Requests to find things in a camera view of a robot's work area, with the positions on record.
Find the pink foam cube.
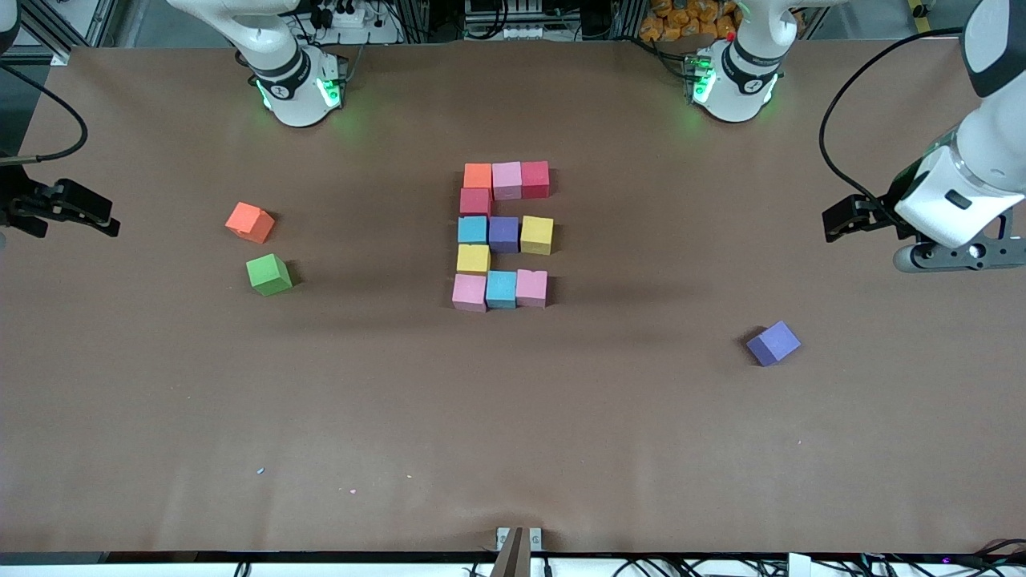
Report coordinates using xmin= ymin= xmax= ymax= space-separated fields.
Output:
xmin=515 ymin=269 xmax=549 ymax=309
xmin=452 ymin=273 xmax=488 ymax=313
xmin=491 ymin=161 xmax=523 ymax=201

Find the purple foam cube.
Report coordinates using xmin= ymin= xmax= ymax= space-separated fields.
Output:
xmin=746 ymin=321 xmax=802 ymax=368
xmin=488 ymin=216 xmax=520 ymax=254

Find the green foam cube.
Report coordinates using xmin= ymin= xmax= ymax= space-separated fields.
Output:
xmin=245 ymin=253 xmax=293 ymax=297

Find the pile of orange objects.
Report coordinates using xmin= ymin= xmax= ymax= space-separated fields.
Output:
xmin=639 ymin=0 xmax=738 ymax=42

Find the white power strip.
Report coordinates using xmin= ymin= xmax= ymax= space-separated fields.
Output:
xmin=309 ymin=0 xmax=402 ymax=45

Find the white equipment box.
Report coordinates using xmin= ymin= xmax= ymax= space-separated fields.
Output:
xmin=463 ymin=0 xmax=554 ymax=41

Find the paper table cover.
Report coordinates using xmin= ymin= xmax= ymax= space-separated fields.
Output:
xmin=0 ymin=40 xmax=1026 ymax=555

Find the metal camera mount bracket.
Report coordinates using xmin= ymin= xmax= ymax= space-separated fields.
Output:
xmin=495 ymin=527 xmax=543 ymax=577

